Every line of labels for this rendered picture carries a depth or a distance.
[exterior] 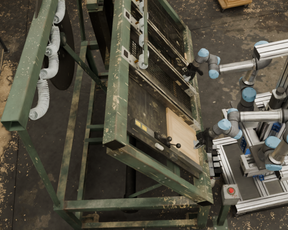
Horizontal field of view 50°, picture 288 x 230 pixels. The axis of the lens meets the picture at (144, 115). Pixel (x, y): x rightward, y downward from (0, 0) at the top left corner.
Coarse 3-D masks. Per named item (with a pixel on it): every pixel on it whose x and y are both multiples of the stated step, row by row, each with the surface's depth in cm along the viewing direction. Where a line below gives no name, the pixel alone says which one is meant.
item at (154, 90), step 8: (128, 56) 216; (136, 64) 221; (136, 72) 225; (136, 80) 232; (144, 80) 232; (144, 88) 240; (152, 88) 240; (160, 96) 248; (168, 96) 256; (168, 104) 257; (176, 104) 264; (176, 112) 266; (184, 112) 273; (184, 120) 278; (192, 120) 284; (192, 128) 288; (200, 128) 290
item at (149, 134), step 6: (132, 120) 208; (138, 120) 209; (132, 126) 207; (138, 126) 207; (144, 132) 213; (150, 132) 217; (150, 138) 219; (162, 144) 227; (168, 150) 234; (174, 150) 237; (180, 156) 242; (186, 156) 251; (186, 162) 252; (192, 162) 257; (192, 168) 261; (198, 168) 262
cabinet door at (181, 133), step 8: (168, 112) 258; (168, 120) 252; (176, 120) 266; (168, 128) 248; (176, 128) 260; (184, 128) 274; (176, 136) 255; (184, 136) 267; (192, 136) 282; (184, 144) 262; (192, 144) 276; (184, 152) 256; (192, 152) 270
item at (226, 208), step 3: (222, 204) 284; (222, 207) 285; (225, 207) 276; (228, 207) 276; (222, 210) 286; (225, 210) 284; (228, 210) 284; (219, 213) 305; (222, 213) 291; (225, 213) 291; (219, 216) 306; (222, 216) 299; (225, 216) 299; (219, 219) 308; (222, 219) 306; (225, 219) 307; (219, 222) 315; (222, 222) 315; (219, 225) 325
